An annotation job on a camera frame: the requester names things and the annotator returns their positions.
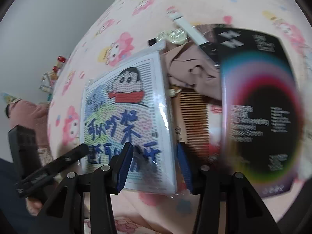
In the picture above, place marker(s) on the cartoon printed bead kit packet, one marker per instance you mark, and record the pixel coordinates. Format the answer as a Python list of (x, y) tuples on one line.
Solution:
[(121, 102)]

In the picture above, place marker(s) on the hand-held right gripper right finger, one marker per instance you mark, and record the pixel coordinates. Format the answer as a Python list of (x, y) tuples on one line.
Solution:
[(184, 165)]

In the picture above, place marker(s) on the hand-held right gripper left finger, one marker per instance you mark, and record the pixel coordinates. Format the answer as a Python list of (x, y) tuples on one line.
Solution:
[(124, 165)]

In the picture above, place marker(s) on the wooden comb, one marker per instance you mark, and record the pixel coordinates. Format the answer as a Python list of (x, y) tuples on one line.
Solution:
[(195, 114)]

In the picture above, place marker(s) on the clear shelf with toy figures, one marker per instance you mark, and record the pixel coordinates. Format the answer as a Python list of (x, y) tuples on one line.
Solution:
[(52, 75)]

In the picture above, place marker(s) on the black screen protector box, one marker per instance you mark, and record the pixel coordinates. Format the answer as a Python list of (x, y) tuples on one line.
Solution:
[(263, 102)]

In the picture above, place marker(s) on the beige cloth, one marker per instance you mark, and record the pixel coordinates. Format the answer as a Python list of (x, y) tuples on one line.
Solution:
[(190, 63)]

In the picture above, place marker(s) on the pink printed blanket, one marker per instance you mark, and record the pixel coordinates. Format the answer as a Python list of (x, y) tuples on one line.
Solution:
[(146, 9)]

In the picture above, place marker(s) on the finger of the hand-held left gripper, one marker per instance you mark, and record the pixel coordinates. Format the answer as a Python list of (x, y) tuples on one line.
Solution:
[(73, 154)]

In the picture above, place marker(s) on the clear wrapped small packet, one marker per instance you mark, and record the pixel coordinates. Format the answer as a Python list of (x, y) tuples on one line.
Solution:
[(171, 35)]

